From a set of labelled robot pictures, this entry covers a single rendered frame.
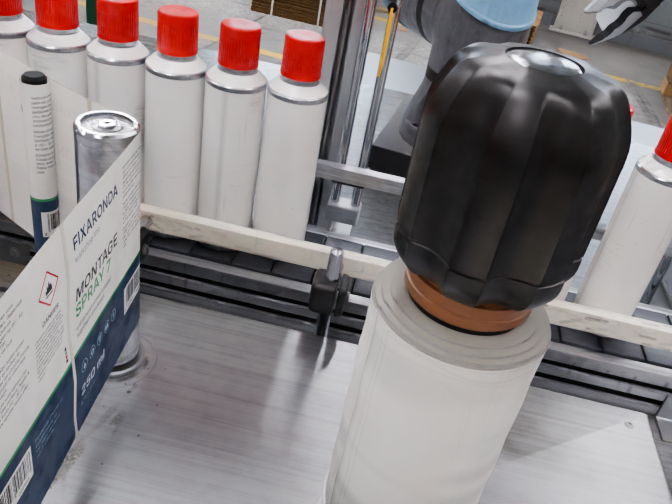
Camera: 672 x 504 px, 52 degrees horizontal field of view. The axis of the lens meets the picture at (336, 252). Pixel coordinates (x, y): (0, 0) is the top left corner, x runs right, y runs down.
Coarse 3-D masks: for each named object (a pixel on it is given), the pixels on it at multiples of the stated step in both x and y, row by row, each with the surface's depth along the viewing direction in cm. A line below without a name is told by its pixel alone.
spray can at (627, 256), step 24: (648, 168) 55; (624, 192) 57; (648, 192) 55; (624, 216) 57; (648, 216) 56; (624, 240) 57; (648, 240) 56; (600, 264) 60; (624, 264) 58; (648, 264) 58; (600, 288) 60; (624, 288) 59; (624, 312) 61; (600, 336) 62
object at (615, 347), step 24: (168, 240) 64; (192, 240) 64; (312, 240) 68; (336, 240) 69; (240, 264) 63; (264, 264) 63; (288, 264) 64; (360, 288) 63; (648, 312) 67; (552, 336) 61; (576, 336) 62; (648, 360) 61
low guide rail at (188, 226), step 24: (168, 216) 61; (192, 216) 61; (216, 240) 61; (240, 240) 61; (264, 240) 61; (288, 240) 61; (312, 264) 61; (360, 264) 60; (384, 264) 60; (552, 312) 60; (576, 312) 59; (600, 312) 59; (624, 336) 60; (648, 336) 59
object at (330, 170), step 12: (324, 168) 64; (336, 168) 64; (348, 168) 64; (360, 168) 64; (336, 180) 64; (348, 180) 64; (360, 180) 64; (372, 180) 64; (384, 180) 64; (396, 180) 64; (396, 192) 64; (600, 228) 62; (600, 240) 63
